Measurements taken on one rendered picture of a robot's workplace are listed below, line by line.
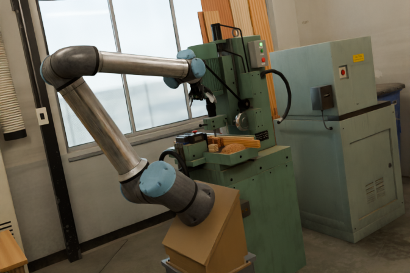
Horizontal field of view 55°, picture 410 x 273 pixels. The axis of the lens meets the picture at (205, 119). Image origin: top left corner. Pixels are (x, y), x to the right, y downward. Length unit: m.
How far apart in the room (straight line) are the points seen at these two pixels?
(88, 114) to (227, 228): 0.70
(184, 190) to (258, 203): 0.87
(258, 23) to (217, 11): 0.53
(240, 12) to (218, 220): 2.94
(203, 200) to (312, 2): 3.47
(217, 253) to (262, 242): 0.90
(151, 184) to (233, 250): 0.42
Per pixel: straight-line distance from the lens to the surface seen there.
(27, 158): 3.39
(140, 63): 1.64
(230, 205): 1.60
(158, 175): 1.57
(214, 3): 4.12
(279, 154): 2.49
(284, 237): 2.61
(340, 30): 4.54
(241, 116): 2.37
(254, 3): 4.37
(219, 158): 2.16
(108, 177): 3.58
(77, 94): 1.63
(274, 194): 2.48
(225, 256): 1.64
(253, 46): 2.44
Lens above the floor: 1.36
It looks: 7 degrees down
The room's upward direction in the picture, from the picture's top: 9 degrees counter-clockwise
